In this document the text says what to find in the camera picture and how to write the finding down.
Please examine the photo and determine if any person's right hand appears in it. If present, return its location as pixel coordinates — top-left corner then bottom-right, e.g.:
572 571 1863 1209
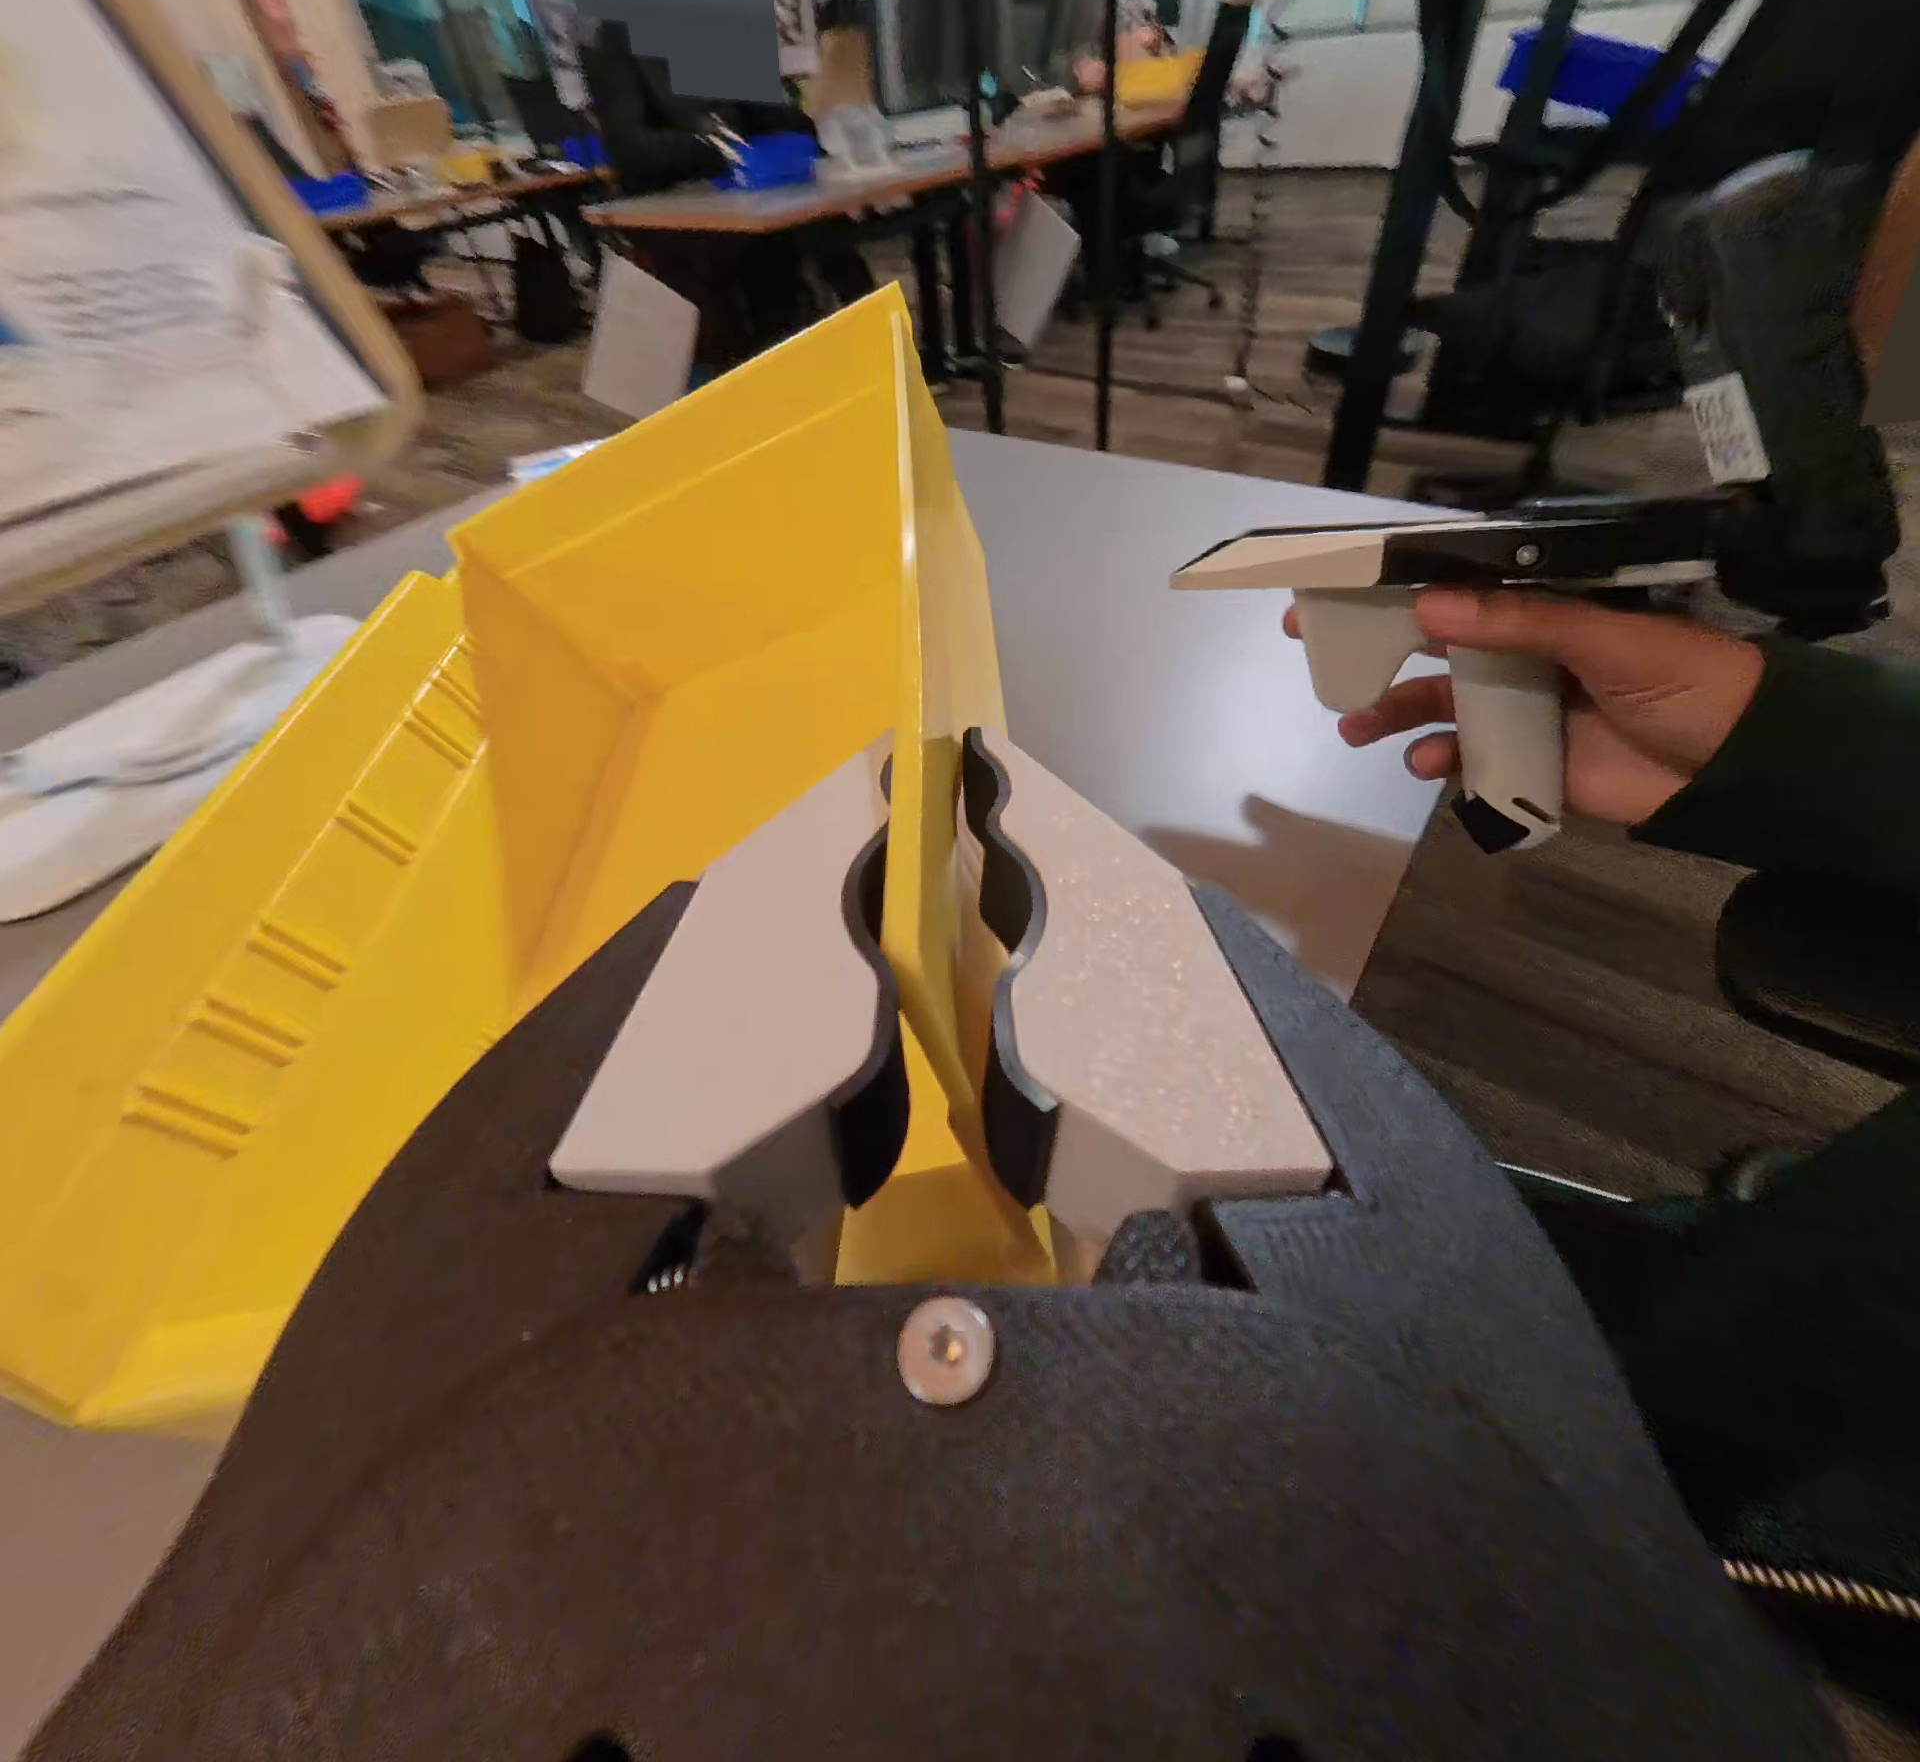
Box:
1282 589 1773 828

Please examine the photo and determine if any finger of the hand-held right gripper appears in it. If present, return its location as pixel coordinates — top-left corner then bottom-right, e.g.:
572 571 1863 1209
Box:
1169 521 1508 595

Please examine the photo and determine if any black tripod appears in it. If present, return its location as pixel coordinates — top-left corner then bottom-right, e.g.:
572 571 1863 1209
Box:
1319 0 1847 491

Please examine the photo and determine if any white panel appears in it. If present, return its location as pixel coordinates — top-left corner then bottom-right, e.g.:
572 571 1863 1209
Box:
582 251 701 421

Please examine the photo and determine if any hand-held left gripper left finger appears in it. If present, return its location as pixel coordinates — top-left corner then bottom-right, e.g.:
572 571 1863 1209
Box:
547 735 914 1211

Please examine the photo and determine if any yellow plastic bin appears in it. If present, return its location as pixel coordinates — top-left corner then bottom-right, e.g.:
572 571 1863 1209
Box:
0 281 1059 1438

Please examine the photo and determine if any person's right forearm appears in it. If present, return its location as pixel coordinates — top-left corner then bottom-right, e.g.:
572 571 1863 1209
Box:
1628 632 1920 901

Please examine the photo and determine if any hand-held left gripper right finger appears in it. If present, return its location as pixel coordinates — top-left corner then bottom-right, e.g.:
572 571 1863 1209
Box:
960 728 1337 1211

